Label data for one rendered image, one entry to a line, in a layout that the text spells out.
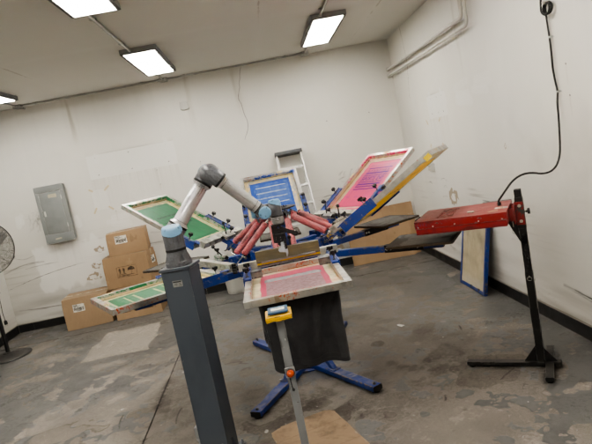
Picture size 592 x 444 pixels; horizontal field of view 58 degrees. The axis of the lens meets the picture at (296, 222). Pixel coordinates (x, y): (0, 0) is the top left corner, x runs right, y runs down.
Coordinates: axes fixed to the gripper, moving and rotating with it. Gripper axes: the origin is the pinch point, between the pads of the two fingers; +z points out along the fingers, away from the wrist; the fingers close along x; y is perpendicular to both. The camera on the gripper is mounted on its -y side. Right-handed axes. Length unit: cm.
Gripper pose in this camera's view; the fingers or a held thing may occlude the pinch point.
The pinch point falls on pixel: (287, 253)
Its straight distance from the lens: 335.5
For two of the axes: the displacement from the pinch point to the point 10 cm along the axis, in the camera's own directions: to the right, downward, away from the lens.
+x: 0.7, 1.1, -9.9
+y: -9.8, 1.9, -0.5
